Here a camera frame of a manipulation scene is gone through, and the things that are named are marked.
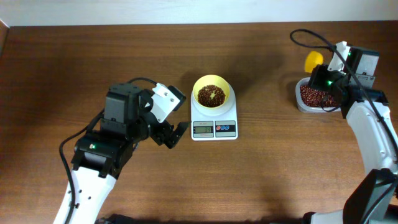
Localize yellow measuring scoop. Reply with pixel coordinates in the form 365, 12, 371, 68
304, 51, 324, 73

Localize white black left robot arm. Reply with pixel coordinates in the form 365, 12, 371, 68
54, 83, 190, 223

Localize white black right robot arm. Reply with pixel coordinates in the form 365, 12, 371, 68
302, 42, 397, 224

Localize white digital kitchen scale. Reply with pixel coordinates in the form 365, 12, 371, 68
190, 80, 238, 141

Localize yellow plastic bowl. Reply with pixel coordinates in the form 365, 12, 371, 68
192, 75, 232, 109

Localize clear plastic bean container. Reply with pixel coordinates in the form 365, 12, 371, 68
295, 77, 340, 113

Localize red adzuki beans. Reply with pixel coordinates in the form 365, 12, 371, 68
300, 85, 338, 108

